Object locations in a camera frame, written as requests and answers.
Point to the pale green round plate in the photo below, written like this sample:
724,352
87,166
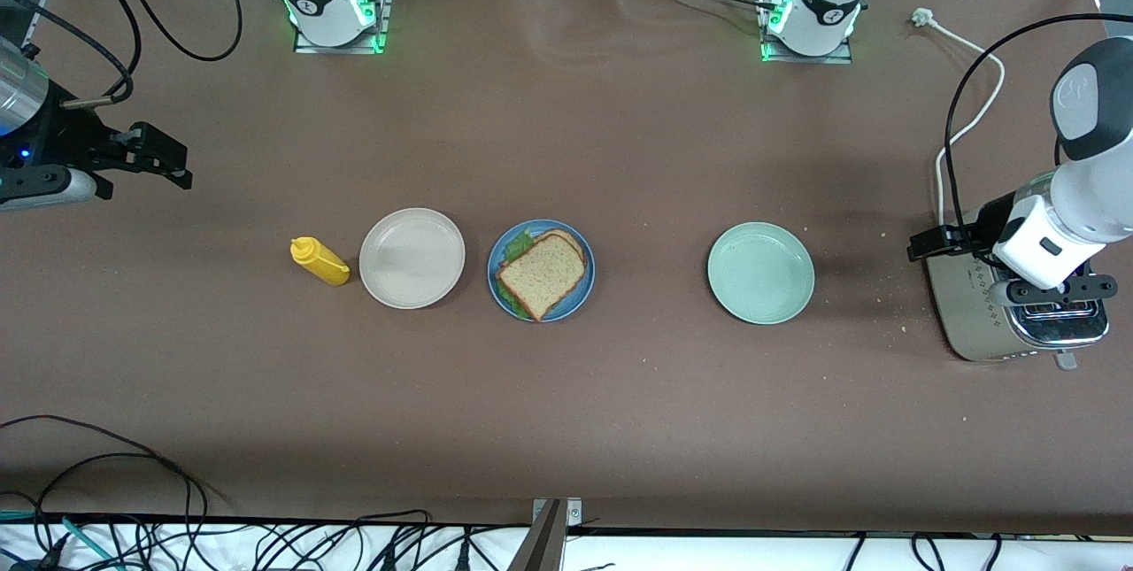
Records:
761,273

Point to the beige round plate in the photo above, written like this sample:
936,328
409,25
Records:
412,258

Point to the brown bread slice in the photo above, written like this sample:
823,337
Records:
575,242
542,274

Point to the blue round plate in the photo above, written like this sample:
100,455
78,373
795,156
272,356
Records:
580,301

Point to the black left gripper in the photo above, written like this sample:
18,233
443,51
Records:
984,226

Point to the green lettuce leaf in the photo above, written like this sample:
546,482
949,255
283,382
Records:
516,245

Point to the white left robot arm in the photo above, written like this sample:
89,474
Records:
1080,190

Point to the right gripper black side bracket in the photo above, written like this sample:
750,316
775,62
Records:
155,150

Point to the slanted aluminium frame profile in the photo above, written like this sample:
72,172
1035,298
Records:
31,31

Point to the silver beige toaster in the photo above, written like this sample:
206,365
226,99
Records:
969,323

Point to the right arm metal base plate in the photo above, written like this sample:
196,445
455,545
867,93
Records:
382,22

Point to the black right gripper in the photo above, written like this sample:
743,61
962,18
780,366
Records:
73,130

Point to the dark slanted metal bar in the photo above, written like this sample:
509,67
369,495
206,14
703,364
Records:
542,549

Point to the yellow mustard squeeze bottle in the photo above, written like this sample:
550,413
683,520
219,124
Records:
320,261

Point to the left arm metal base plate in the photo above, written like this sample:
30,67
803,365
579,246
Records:
832,58

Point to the small grey metal bracket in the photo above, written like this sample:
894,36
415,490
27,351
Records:
574,513

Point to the white lower board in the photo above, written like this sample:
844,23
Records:
708,555

